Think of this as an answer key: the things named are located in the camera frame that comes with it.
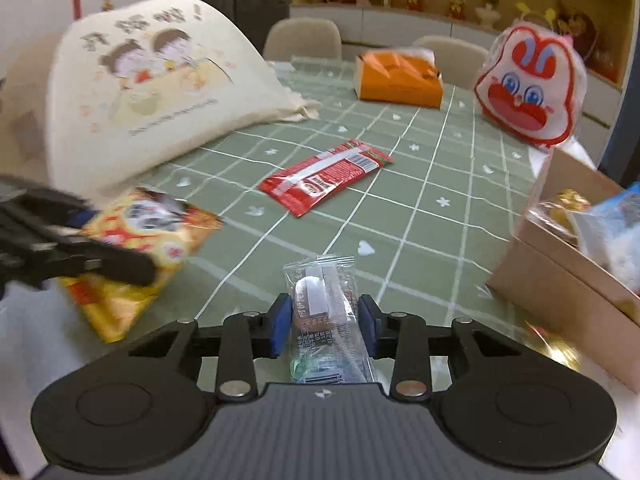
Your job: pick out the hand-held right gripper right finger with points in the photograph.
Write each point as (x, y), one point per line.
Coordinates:
(367, 327)

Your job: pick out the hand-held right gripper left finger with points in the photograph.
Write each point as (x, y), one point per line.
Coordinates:
(281, 327)

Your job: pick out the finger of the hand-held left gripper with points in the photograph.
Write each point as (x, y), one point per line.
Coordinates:
(110, 262)
(65, 212)

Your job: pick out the clear brown snack packet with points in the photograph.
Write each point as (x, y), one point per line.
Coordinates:
(320, 305)

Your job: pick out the large yellow snack packet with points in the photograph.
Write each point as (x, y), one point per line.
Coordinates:
(120, 307)

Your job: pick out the pink cardboard box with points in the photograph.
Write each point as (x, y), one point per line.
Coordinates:
(550, 280)

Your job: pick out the yellow bun packet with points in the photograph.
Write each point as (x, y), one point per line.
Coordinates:
(567, 202)

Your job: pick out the blue white snack packet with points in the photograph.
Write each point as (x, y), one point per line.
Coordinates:
(615, 230)

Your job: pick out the green checked tablecloth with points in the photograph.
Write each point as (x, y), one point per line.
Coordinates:
(425, 240)

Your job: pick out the long red snack packet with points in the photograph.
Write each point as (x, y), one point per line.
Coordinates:
(320, 180)

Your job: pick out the cream printed tote bag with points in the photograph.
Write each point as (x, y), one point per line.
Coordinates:
(150, 85)

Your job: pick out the orange tissue box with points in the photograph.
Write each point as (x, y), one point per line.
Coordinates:
(400, 85)

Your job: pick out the rabbit face bag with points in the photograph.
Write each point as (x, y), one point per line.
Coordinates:
(525, 95)

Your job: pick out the beige chair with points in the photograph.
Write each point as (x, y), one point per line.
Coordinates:
(300, 37)
(460, 55)

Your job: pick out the wooden shelf cabinet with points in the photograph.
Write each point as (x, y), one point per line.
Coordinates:
(380, 22)

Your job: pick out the yellow eared plush headband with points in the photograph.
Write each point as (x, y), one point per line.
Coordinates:
(537, 14)

